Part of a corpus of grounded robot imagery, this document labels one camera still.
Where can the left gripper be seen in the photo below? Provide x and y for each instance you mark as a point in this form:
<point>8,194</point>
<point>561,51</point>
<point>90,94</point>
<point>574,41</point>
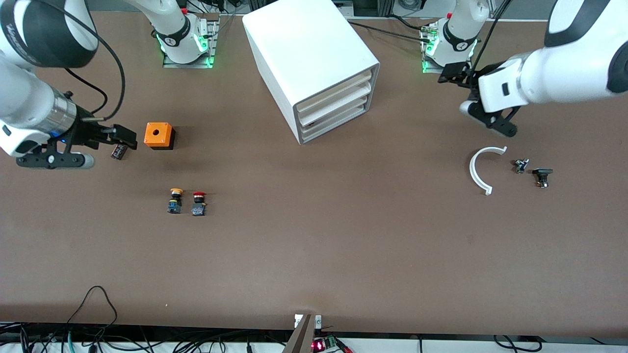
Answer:
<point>463,73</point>

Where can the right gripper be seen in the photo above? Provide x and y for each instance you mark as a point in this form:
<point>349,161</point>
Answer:
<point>86,133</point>

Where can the white cabinet drawer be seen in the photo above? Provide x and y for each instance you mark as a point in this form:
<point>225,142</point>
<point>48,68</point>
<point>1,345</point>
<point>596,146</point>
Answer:
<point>333,91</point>
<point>338,120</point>
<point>336,109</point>

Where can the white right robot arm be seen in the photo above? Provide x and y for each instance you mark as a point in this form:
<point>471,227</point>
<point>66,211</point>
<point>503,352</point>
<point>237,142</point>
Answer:
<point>29,98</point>

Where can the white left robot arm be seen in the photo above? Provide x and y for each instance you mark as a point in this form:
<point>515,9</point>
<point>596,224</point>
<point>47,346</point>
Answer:
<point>574,73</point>

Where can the black push button part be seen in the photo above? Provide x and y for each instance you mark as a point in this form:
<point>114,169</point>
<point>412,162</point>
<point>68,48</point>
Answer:
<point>542,174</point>

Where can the yellow push button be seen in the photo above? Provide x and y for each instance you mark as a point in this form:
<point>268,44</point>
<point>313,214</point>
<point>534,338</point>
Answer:
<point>175,201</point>

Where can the red push button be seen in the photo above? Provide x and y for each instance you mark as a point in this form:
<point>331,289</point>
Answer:
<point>198,203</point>

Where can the white curved plastic arc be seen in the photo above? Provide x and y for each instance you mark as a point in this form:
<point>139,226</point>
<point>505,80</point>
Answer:
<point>474,171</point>

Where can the white flat object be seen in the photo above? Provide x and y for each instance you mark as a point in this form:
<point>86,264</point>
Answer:
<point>304,44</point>

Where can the green circuit board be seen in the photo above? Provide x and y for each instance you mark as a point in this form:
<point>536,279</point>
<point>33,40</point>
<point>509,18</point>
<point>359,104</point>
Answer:
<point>326,344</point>

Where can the aluminium profile bar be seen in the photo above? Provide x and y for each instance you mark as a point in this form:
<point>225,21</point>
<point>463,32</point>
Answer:
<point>301,338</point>

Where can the small metal switch part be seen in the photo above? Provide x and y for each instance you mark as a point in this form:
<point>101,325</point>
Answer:
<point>521,165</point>

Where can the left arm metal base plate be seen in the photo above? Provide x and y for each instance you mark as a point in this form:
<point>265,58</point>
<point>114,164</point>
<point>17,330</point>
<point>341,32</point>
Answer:
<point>426,54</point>

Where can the orange button enclosure box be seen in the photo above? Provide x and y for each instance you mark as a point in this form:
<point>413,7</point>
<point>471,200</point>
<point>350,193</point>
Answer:
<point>158,133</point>

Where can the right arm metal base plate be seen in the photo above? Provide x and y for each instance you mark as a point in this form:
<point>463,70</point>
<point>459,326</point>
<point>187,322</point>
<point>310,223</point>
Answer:
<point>212,49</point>

